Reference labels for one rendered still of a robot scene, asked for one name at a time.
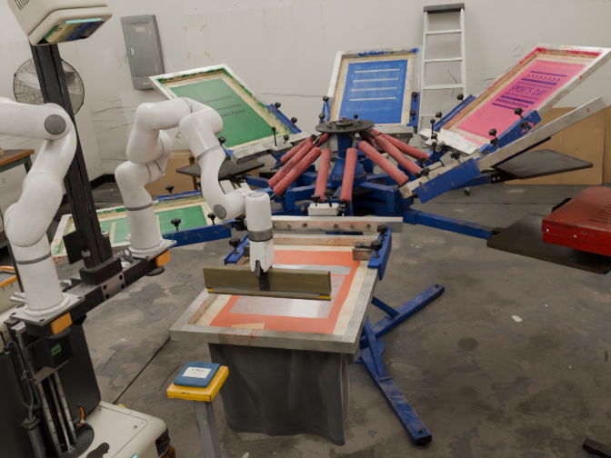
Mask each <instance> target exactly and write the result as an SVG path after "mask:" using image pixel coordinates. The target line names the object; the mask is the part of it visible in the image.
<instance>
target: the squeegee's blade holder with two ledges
mask: <svg viewBox="0 0 611 458"><path fill-rule="evenodd" d="M213 291H215V292H229V293H244V294H271V295H286V296H301V297H315V298H319V296H320V293H308V292H293V291H277V290H269V291H261V290H260V289H247V288H232V287H217V286H214V287H213Z"/></svg>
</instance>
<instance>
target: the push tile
mask: <svg viewBox="0 0 611 458"><path fill-rule="evenodd" d="M220 366H221V365H220V363H199V362H188V363H187V364H186V365H185V367H184V368H183V370H182V371H181V372H180V374H179V375H178V376H177V377H176V378H175V380H174V381H173V384H175V385H184V386H194V387H204V388H206V387H207V386H208V385H209V384H210V382H211V381H212V379H213V378H214V376H215V374H216V372H217V371H218V369H219V368H220Z"/></svg>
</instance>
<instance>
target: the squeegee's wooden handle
mask: <svg viewBox="0 0 611 458"><path fill-rule="evenodd" d="M203 271H204V278H205V288H206V289H213V287H214V286H217V287H232V288H247V289H260V288H259V281H258V277H255V273H256V269H255V271H254V272H252V271H251V266H234V265H216V264H206V265H205V266H204V268H203ZM267 279H269V286H270V290H277V291H293V292H308V293H320V295H322V296H329V295H330V294H331V292H332V289H331V274H330V271H326V270H307V269H289V268H271V267H269V269H268V270H267Z"/></svg>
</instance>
